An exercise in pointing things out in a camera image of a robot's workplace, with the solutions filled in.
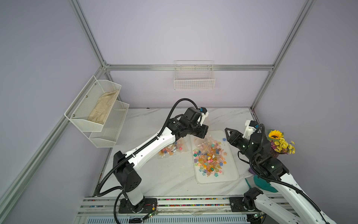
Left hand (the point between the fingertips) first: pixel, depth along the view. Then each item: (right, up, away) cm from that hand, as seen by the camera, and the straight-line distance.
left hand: (205, 132), depth 74 cm
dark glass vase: (+37, -12, +1) cm, 39 cm away
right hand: (+11, 0, -3) cm, 11 cm away
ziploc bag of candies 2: (+2, -11, +19) cm, 22 cm away
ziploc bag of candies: (-13, -11, +24) cm, 29 cm away
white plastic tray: (+17, -26, +10) cm, 33 cm away
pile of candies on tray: (+6, -19, +14) cm, 25 cm away
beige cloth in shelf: (-60, +14, +6) cm, 61 cm away
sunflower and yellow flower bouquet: (+37, -6, -3) cm, 38 cm away
